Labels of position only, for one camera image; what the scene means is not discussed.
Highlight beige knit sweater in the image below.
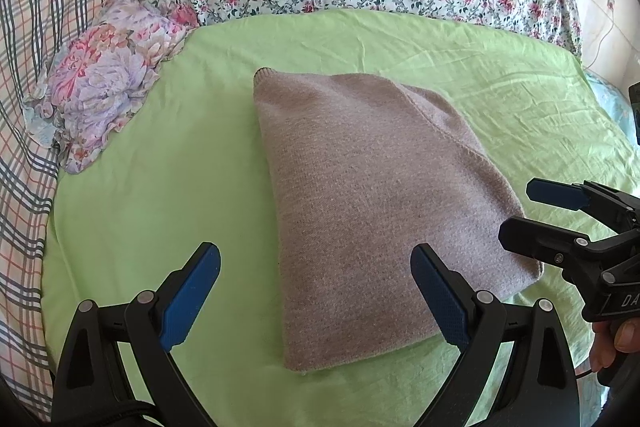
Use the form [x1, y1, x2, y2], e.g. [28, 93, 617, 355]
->
[252, 67, 545, 374]

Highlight light blue cloth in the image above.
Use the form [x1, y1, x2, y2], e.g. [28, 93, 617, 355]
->
[584, 71, 632, 142]

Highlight person's right hand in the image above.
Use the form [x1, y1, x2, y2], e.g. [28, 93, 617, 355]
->
[589, 319, 640, 374]

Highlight plaid blanket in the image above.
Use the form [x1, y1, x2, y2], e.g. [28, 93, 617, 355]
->
[0, 0, 146, 378]

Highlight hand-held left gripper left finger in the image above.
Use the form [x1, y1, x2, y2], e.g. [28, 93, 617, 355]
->
[52, 242, 222, 427]

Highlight green bed sheet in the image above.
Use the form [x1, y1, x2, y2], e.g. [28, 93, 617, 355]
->
[42, 9, 640, 427]

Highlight thin wall cable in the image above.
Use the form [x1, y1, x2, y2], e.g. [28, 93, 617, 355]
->
[581, 7, 614, 68]

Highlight floral ruffled pillow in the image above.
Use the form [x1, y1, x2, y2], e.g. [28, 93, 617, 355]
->
[22, 0, 201, 175]

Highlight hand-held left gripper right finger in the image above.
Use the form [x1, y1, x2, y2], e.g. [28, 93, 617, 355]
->
[410, 243, 581, 427]

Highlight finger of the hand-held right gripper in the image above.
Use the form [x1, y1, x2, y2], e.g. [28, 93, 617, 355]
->
[527, 177, 640, 229]
[498, 217, 601, 266]

